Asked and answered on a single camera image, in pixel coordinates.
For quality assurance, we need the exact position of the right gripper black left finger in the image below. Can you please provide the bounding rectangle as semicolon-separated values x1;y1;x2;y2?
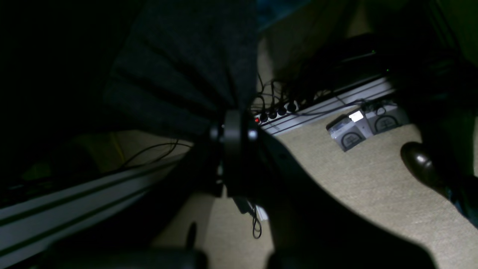
209;109;260;198

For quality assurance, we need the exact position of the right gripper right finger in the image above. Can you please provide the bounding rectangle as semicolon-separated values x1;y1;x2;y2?
258;131;435;269

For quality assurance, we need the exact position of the black T-shirt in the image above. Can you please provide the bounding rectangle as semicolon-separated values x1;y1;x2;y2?
1;0;258;143

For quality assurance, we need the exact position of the white power strip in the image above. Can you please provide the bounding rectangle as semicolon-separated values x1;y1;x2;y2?
250;97;301;132

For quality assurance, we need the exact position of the black shoe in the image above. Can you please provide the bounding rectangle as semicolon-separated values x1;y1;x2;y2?
400;142;459;200

